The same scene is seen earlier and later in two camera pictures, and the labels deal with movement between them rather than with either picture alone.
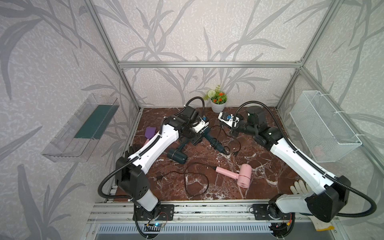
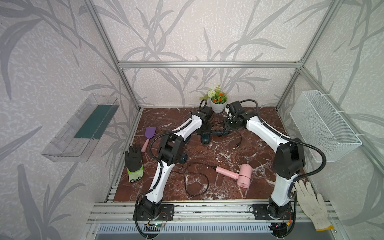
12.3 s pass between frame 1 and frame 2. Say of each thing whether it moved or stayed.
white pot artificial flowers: stayed
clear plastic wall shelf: stayed
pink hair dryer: stayed
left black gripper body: moved
